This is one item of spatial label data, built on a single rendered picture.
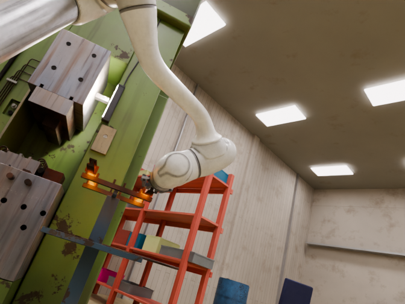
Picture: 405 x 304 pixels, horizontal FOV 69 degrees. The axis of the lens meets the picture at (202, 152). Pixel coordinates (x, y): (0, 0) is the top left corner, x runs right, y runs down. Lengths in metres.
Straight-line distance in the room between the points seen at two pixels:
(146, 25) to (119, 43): 1.34
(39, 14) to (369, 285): 11.29
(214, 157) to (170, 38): 1.48
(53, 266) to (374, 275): 10.58
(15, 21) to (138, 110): 1.25
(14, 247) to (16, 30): 1.02
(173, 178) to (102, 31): 1.52
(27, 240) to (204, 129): 0.98
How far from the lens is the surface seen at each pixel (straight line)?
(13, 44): 0.80
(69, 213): 1.76
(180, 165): 0.86
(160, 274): 7.19
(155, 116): 2.45
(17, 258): 1.57
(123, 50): 2.15
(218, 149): 0.95
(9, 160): 1.70
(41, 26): 0.84
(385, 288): 11.40
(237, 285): 6.17
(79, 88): 1.82
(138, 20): 0.85
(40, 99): 1.80
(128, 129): 1.89
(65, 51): 1.94
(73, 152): 2.18
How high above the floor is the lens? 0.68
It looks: 23 degrees up
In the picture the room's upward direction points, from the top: 17 degrees clockwise
